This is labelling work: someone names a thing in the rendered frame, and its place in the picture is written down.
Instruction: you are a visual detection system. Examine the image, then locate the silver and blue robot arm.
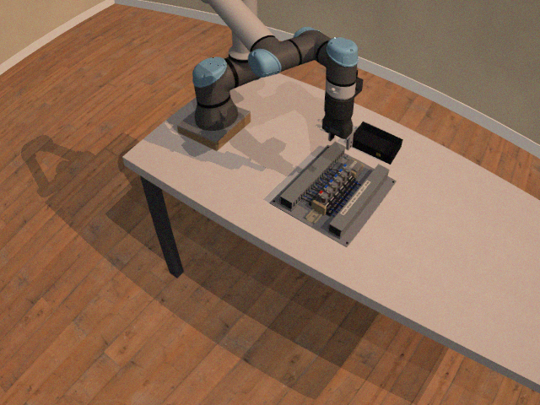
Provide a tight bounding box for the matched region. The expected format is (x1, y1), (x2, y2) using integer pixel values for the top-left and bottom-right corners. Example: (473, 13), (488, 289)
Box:
(192, 0), (359, 131)

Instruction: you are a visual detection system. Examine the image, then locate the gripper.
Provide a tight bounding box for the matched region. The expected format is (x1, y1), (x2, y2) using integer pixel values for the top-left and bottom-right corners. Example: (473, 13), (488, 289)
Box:
(322, 70), (363, 150)

